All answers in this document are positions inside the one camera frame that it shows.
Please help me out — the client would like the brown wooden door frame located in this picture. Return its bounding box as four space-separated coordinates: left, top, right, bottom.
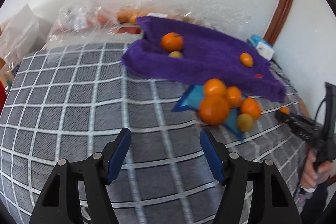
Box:
264 0 294 46

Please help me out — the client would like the person's right hand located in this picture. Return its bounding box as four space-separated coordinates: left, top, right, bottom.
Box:
300 149 333 189

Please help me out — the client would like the orange top of pile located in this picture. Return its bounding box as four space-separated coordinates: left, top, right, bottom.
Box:
203 79 227 97

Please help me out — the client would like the greenish kiwi fruit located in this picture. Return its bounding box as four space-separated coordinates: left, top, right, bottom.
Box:
236 113 254 133

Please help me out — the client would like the blue white box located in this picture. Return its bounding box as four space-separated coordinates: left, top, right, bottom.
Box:
249 35 274 61

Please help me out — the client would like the small red fruit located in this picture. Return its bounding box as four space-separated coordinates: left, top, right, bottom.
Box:
255 73 263 79

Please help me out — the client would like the orange of pile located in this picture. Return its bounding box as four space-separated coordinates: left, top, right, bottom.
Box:
240 98 261 120
203 79 227 97

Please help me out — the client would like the orange right of pile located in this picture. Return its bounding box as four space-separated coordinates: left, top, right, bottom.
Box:
240 98 261 120

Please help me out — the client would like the large orange front pile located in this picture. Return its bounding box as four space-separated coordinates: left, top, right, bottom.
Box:
198 95 230 126

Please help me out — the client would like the grey checked tablecloth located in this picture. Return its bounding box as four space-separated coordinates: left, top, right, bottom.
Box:
0 42 310 224

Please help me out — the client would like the clear bag left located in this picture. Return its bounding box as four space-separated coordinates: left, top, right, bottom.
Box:
47 0 120 48

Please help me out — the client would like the clear bag with oranges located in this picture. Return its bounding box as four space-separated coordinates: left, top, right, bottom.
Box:
117 0 251 39

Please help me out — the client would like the small kumquat orange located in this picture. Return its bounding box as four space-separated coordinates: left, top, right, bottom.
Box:
239 52 254 68

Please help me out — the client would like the large orange with stem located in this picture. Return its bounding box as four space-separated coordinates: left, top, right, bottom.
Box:
161 32 184 53

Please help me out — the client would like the small yellow-green fruit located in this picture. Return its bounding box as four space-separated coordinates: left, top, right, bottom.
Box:
169 51 183 59

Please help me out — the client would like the blue plastic tray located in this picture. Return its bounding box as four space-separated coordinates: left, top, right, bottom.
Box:
171 85 243 141

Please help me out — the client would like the white plastic bag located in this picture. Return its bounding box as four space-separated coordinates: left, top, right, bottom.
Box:
1 5 46 63

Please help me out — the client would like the purple towel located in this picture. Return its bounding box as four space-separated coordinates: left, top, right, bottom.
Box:
121 16 286 102

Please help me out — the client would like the oval orange middle pile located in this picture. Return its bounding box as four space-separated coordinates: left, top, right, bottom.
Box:
226 86 242 108

